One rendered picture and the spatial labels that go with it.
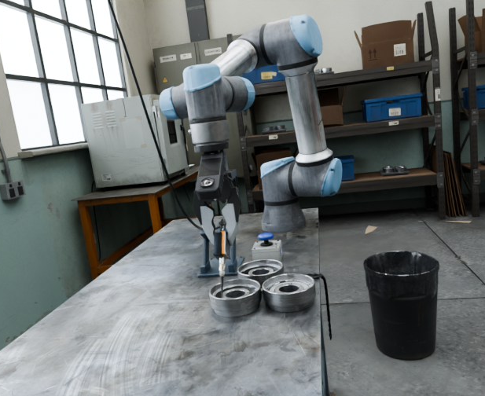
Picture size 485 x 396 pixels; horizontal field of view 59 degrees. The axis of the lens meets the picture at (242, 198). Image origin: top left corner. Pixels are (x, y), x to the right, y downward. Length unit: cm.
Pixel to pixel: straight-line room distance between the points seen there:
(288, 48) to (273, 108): 366
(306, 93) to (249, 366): 81
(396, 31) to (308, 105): 321
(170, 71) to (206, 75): 405
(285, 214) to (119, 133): 204
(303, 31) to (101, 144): 230
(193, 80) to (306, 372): 55
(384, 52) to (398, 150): 112
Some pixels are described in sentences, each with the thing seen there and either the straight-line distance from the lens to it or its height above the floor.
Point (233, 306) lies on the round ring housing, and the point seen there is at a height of 83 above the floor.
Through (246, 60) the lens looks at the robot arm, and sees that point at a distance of 123.
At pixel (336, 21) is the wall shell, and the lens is 496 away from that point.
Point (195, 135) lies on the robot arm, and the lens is 86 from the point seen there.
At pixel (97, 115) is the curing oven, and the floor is 134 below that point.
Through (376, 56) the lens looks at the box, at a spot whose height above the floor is 161.
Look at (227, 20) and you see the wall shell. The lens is 506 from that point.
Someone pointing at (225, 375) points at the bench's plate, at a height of 80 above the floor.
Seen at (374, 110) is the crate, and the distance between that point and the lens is 441.
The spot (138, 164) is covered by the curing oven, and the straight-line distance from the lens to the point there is 320.
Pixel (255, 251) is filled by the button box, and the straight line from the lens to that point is 110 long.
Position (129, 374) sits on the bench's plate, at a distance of 75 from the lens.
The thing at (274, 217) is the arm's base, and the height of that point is 85.
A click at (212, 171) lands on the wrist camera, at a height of 108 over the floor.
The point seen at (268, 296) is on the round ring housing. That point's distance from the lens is 85.
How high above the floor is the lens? 117
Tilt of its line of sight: 10 degrees down
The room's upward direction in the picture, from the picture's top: 7 degrees counter-clockwise
